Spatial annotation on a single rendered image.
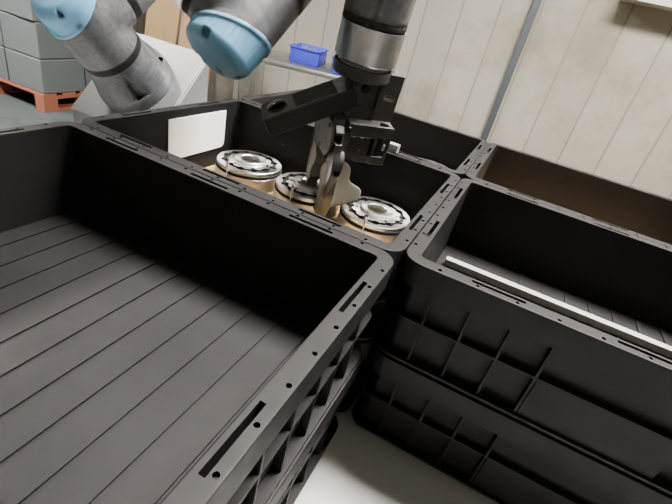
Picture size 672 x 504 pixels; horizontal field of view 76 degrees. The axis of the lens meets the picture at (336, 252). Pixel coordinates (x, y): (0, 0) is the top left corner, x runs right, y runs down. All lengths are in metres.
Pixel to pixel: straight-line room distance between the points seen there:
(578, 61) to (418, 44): 0.95
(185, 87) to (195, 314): 0.63
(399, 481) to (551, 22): 2.81
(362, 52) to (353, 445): 0.43
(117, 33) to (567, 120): 2.63
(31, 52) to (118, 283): 3.35
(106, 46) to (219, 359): 0.65
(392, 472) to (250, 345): 0.21
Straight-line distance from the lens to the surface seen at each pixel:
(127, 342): 0.40
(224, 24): 0.48
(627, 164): 3.17
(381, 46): 0.52
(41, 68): 3.73
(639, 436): 0.45
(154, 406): 0.36
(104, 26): 0.89
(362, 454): 0.51
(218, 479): 0.20
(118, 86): 0.95
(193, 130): 0.70
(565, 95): 3.06
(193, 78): 0.98
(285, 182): 0.65
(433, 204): 0.51
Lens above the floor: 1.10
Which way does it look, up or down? 30 degrees down
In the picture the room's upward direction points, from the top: 14 degrees clockwise
